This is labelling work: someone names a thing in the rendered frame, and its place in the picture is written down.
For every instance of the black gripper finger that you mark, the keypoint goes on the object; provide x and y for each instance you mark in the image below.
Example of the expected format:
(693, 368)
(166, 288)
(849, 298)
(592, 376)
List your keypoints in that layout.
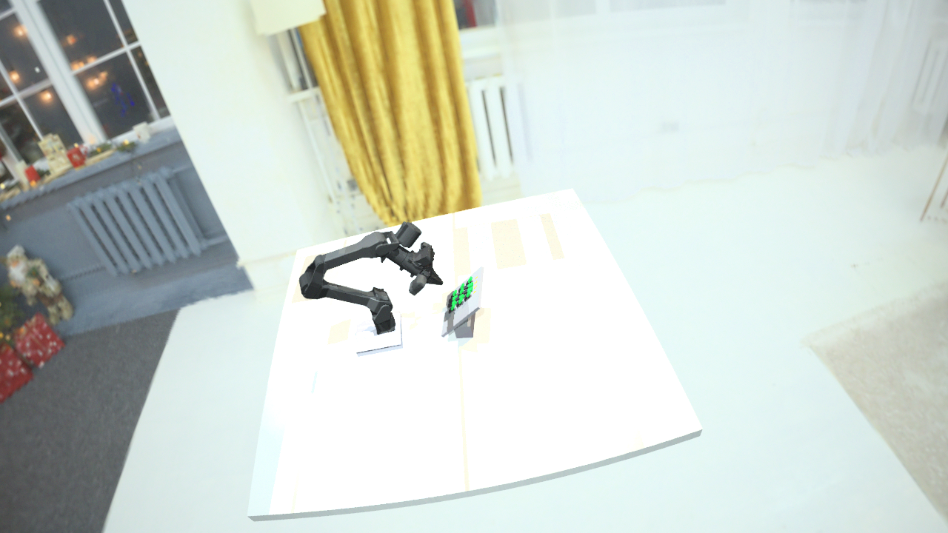
(433, 271)
(431, 279)

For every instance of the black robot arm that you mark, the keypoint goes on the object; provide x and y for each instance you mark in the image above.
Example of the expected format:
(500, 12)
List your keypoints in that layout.
(314, 287)

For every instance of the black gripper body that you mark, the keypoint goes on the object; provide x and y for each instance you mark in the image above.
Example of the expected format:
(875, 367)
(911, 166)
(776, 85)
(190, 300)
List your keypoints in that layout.
(420, 281)

